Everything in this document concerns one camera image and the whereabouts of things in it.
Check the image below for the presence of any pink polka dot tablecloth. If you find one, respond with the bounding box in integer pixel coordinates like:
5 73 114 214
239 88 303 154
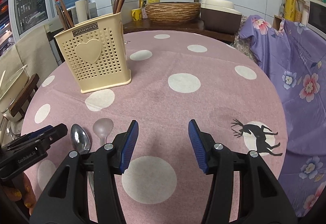
22 31 287 223

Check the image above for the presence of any cream brown rice cooker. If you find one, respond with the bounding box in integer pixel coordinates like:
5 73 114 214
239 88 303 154
200 0 242 34

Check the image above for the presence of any woven brown basin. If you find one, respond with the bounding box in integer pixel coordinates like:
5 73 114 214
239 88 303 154
145 2 200 24

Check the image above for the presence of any paper cup stack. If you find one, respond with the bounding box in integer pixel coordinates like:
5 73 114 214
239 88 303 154
75 0 90 23

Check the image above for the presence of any wooden handled metal spoon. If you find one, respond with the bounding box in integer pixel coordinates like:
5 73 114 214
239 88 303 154
113 0 119 13

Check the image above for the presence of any yellow mug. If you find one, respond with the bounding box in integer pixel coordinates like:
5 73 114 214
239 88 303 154
131 8 143 21

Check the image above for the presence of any left hand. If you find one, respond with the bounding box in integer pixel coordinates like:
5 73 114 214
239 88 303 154
3 173 36 215

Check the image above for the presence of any cream plastic utensil holder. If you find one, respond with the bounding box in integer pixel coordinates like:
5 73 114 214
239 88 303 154
55 13 132 93

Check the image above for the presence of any cream electric cooking pot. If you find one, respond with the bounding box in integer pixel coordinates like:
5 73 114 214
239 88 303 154
0 65 29 122

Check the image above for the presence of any dark wooden stool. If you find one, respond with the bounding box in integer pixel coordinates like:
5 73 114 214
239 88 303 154
8 74 39 117

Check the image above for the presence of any wooden counter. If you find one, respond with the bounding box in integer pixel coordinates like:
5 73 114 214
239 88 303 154
123 19 235 43

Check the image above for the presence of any white microwave oven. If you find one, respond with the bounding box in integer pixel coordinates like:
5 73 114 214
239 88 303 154
307 0 326 39

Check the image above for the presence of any matte metal spoon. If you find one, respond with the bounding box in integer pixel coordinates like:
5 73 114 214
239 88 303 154
93 118 114 146

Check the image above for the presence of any purple floral cloth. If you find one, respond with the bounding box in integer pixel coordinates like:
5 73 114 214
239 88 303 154
239 15 325 217

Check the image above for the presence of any yellow roll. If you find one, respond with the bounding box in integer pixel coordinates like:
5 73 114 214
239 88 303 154
284 0 296 22

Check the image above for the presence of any shiny metal spoon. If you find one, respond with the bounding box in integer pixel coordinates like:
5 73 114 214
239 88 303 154
69 123 96 198

